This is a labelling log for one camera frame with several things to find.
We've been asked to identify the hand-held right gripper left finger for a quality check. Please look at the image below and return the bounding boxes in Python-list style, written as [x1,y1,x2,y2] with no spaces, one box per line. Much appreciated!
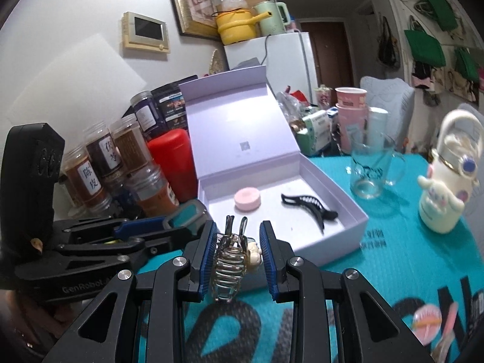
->
[41,221,218,363]

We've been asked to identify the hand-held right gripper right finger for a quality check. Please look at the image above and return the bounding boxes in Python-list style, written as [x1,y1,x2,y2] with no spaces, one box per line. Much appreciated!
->
[259,220,420,363]

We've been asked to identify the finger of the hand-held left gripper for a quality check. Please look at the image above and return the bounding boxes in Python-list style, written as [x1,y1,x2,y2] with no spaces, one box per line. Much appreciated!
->
[57,226,202,273]
[53,214,178,243]

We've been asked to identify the gold metal hair claw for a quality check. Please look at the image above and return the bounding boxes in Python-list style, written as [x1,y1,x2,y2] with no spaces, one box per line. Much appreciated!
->
[211,215,264,304]

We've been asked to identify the pink round compact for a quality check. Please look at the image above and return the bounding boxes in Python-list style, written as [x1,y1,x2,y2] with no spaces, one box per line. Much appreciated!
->
[234,187,262,211]

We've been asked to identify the black hair claw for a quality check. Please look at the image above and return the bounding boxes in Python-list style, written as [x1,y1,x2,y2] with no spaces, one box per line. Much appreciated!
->
[280,193,338,234]

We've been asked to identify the lilac gift box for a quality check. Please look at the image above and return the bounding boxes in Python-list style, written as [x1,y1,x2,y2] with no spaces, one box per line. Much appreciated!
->
[178,65,370,293]

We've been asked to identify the person's left hand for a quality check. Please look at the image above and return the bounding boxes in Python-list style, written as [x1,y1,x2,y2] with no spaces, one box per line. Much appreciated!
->
[8,295,81,338]

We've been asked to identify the clear brown spice jar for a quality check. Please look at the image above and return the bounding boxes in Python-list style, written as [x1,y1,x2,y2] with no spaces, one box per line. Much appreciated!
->
[126,165,181,217]
[110,114,152,172]

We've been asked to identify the white label spice jar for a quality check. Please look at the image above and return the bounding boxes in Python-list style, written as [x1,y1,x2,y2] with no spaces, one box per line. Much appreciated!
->
[61,145,113,209]
[83,120,126,183]

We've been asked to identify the red canister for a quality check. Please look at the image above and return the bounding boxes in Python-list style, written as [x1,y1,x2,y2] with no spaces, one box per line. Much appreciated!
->
[147,129,199,204]

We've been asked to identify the white foam board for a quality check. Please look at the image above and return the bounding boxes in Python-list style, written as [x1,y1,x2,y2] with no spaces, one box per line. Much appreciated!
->
[11,32,147,131]

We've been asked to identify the dark purple jar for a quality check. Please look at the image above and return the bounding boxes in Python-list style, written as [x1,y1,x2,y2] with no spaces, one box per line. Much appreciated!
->
[130,91,168,137]

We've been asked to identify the black snack pouch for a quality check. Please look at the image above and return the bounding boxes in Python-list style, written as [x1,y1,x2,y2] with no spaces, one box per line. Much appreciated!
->
[151,85,190,130]

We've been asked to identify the teal bubble mat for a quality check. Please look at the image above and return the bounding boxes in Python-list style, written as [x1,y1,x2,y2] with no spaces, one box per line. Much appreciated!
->
[132,153,478,363]

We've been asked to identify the clear glass mug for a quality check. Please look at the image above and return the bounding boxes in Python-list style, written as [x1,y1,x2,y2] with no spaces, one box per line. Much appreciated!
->
[349,132,408,200]

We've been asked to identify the green white carton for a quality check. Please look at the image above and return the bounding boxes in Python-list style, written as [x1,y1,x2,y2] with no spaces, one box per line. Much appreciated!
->
[298,110,338,156]

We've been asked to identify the clear plastic bag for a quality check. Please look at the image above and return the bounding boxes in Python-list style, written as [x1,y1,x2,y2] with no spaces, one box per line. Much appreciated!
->
[275,91,315,122]

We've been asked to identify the round pink striped badge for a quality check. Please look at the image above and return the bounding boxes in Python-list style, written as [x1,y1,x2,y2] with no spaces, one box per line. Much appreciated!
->
[414,304,443,330]

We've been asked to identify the white tumbler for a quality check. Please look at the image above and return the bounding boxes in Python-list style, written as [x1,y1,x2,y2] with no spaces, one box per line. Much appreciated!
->
[368,107,389,149]

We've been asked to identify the woven straw fan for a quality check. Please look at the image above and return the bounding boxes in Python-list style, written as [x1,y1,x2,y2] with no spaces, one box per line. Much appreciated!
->
[208,48,228,75]

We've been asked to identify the cream cartoon water bottle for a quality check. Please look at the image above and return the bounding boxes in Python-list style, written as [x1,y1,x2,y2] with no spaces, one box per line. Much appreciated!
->
[417,109,483,234]

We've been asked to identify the pink hair clip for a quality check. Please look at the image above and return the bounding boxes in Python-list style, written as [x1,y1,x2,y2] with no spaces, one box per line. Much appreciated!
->
[438,302,459,349]

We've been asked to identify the white fridge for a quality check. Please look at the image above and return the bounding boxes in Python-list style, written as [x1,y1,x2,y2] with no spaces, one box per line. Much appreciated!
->
[223,31,319,103]

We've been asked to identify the brown door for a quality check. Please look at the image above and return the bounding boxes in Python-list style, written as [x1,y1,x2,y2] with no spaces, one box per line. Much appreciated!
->
[308,21,355,92]

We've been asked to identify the yellow pot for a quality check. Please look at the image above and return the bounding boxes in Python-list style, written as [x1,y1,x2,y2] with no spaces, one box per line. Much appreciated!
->
[215,8,271,45]

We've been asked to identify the framed picture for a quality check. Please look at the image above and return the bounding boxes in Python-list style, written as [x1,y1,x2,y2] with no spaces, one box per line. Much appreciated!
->
[165,0,217,39]

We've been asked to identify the pale green kettle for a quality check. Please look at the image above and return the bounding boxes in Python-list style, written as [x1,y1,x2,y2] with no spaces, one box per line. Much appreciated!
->
[253,1,292,37]

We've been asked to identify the black pink tote bag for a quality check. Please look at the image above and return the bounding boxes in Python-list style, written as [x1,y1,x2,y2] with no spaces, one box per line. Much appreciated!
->
[411,60,434,88]

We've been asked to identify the dark hanging bag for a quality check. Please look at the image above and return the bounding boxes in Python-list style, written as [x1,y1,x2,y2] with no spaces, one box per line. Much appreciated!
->
[378,17,401,69]

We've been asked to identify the green tote bag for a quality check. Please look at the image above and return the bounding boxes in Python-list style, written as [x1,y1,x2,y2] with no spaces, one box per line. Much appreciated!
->
[404,26,447,66]
[454,47,482,84]
[421,0,459,31]

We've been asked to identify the wall intercom panel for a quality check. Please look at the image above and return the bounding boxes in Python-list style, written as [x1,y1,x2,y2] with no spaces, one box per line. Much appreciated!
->
[121,11,171,54]

